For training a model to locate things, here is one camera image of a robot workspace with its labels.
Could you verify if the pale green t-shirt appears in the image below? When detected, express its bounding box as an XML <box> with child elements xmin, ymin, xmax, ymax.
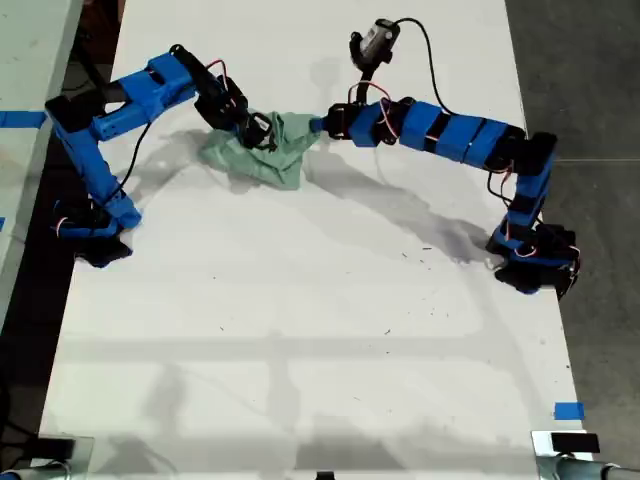
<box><xmin>198</xmin><ymin>110</ymin><xmax>324</xmax><ymax>193</ymax></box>

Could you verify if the white side table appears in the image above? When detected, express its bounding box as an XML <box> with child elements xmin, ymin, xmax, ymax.
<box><xmin>0</xmin><ymin>0</ymin><xmax>85</xmax><ymax>326</ymax></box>

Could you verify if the long blue tape strip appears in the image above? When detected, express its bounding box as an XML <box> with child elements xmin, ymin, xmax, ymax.
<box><xmin>0</xmin><ymin>110</ymin><xmax>49</xmax><ymax>129</ymax></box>

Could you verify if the short blue tape strip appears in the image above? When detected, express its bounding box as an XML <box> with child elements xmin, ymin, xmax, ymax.
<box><xmin>553</xmin><ymin>401</ymin><xmax>586</xmax><ymax>421</ymax></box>

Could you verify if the small black box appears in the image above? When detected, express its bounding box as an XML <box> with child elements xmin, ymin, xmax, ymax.
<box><xmin>550</xmin><ymin>433</ymin><xmax>601</xmax><ymax>454</ymax></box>
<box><xmin>35</xmin><ymin>436</ymin><xmax>77</xmax><ymax>460</ymax></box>

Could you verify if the white mounting plate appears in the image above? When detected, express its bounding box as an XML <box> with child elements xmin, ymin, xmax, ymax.
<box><xmin>530</xmin><ymin>429</ymin><xmax>602</xmax><ymax>457</ymax></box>

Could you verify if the grey metal pipe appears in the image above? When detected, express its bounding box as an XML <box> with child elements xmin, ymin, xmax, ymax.
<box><xmin>537</xmin><ymin>456</ymin><xmax>640</xmax><ymax>480</ymax></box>
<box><xmin>0</xmin><ymin>461</ymin><xmax>72</xmax><ymax>480</ymax></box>

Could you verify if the black camera box white label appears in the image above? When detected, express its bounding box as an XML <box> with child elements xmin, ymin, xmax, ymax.
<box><xmin>244</xmin><ymin>112</ymin><xmax>278</xmax><ymax>153</ymax></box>

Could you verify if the black camera stalk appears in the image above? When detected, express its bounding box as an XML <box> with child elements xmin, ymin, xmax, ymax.
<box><xmin>348</xmin><ymin>63</ymin><xmax>379</xmax><ymax>107</ymax></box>

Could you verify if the black silver camera box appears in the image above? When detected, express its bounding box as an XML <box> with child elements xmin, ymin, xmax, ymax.
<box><xmin>348</xmin><ymin>17</ymin><xmax>402</xmax><ymax>69</ymax></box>

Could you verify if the black camera cable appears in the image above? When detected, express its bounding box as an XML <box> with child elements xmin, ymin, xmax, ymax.
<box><xmin>113</xmin><ymin>119</ymin><xmax>153</xmax><ymax>197</ymax></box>
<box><xmin>392</xmin><ymin>17</ymin><xmax>455</xmax><ymax>115</ymax></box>

